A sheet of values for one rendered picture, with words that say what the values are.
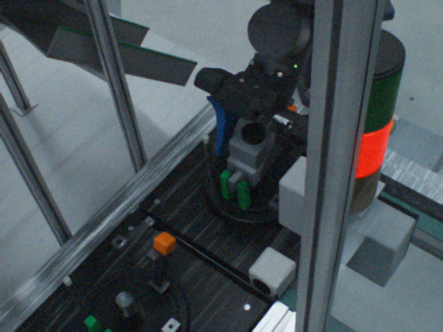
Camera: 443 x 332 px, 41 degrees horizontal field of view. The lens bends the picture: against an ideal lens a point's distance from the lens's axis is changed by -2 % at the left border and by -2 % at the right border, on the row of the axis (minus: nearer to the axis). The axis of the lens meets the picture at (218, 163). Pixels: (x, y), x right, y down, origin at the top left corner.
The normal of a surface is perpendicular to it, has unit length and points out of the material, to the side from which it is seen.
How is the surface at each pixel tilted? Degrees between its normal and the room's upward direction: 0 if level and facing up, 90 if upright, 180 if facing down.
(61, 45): 90
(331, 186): 90
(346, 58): 90
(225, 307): 0
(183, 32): 0
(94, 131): 0
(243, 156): 90
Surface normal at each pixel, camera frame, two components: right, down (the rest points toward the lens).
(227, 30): -0.07, -0.61
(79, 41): 0.67, 0.56
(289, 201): -0.61, 0.65
